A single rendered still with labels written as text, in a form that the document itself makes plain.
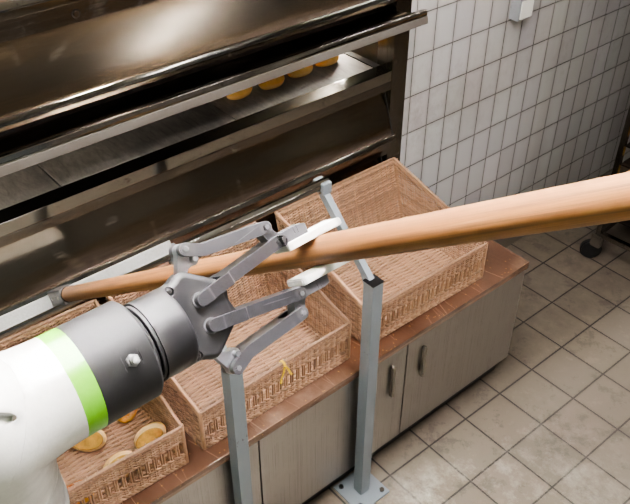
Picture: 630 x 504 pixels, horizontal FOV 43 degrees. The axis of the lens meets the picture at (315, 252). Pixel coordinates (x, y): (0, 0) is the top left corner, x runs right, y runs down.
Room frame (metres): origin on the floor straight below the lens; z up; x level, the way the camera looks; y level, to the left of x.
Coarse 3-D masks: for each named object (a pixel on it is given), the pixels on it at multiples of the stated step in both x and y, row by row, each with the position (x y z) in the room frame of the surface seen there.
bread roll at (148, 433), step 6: (144, 426) 1.43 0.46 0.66; (150, 426) 1.42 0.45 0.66; (156, 426) 1.42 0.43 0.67; (162, 426) 1.42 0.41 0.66; (138, 432) 1.42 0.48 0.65; (144, 432) 1.41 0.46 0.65; (150, 432) 1.41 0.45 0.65; (156, 432) 1.41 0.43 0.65; (162, 432) 1.41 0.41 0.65; (138, 438) 1.40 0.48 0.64; (144, 438) 1.40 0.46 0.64; (150, 438) 1.40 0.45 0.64; (138, 444) 1.39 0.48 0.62; (144, 444) 1.39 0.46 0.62
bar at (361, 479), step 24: (312, 192) 1.82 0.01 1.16; (240, 216) 1.68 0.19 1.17; (264, 216) 1.72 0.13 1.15; (336, 216) 1.80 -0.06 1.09; (192, 240) 1.58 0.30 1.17; (360, 264) 1.72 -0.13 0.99; (48, 312) 1.33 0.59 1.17; (0, 336) 1.25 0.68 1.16; (360, 360) 1.69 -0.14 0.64; (240, 384) 1.37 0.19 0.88; (360, 384) 1.69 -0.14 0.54; (240, 408) 1.37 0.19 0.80; (360, 408) 1.68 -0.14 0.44; (240, 432) 1.37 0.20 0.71; (360, 432) 1.68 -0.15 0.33; (240, 456) 1.36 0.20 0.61; (360, 456) 1.67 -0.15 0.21; (240, 480) 1.36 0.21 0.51; (360, 480) 1.67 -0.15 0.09
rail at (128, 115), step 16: (416, 16) 2.39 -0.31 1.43; (368, 32) 2.26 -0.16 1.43; (320, 48) 2.14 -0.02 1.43; (272, 64) 2.03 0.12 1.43; (224, 80) 1.93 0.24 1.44; (240, 80) 1.96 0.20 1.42; (176, 96) 1.84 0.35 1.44; (192, 96) 1.86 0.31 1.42; (128, 112) 1.75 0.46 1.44; (144, 112) 1.77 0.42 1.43; (80, 128) 1.67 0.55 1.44; (96, 128) 1.69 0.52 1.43; (32, 144) 1.60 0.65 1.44; (48, 144) 1.61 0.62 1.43; (0, 160) 1.54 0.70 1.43
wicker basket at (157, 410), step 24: (72, 312) 1.68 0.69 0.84; (24, 336) 1.59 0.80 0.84; (144, 408) 1.55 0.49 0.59; (168, 408) 1.41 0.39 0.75; (120, 432) 1.46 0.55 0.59; (168, 432) 1.34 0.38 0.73; (72, 456) 1.38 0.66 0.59; (96, 456) 1.38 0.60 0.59; (144, 456) 1.29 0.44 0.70; (168, 456) 1.33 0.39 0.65; (72, 480) 1.30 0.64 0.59; (96, 480) 1.21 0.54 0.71; (120, 480) 1.30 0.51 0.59; (144, 480) 1.28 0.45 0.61
